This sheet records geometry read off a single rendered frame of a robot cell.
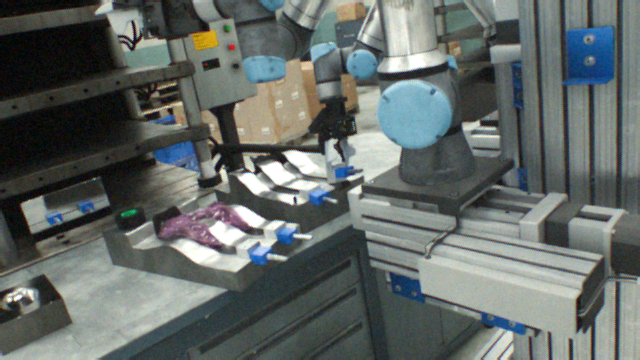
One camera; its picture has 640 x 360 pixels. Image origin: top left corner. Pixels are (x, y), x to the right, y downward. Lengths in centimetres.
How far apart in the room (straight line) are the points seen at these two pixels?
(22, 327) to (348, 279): 87
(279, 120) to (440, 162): 451
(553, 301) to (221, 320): 82
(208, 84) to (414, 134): 149
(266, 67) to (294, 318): 81
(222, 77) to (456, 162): 144
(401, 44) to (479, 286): 40
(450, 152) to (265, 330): 74
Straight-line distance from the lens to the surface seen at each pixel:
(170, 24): 100
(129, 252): 150
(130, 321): 127
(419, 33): 82
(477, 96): 547
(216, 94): 223
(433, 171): 98
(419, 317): 191
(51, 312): 134
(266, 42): 91
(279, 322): 147
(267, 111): 541
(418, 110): 81
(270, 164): 170
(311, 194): 143
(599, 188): 107
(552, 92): 104
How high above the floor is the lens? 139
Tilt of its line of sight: 18 degrees down
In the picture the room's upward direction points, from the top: 11 degrees counter-clockwise
